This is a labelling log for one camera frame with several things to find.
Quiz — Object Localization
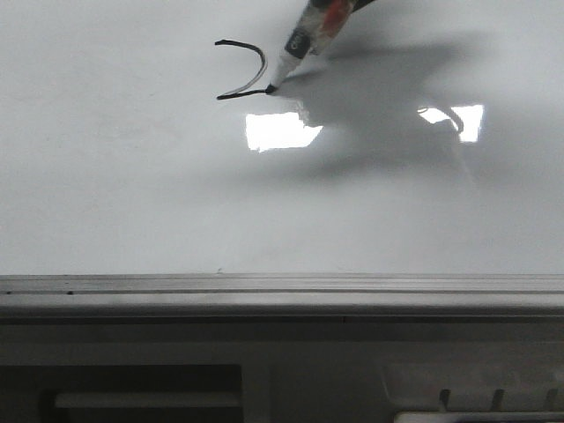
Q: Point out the white black-tip whiteboard marker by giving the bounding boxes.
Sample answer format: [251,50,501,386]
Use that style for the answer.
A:
[266,1,333,94]

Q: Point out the white whiteboard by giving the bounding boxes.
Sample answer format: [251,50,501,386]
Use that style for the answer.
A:
[1,1,563,275]

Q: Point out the white slotted tray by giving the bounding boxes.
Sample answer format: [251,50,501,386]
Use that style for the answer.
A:
[383,363,563,422]

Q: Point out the grey aluminium whiteboard frame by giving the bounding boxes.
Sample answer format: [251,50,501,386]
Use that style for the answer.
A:
[1,273,563,320]

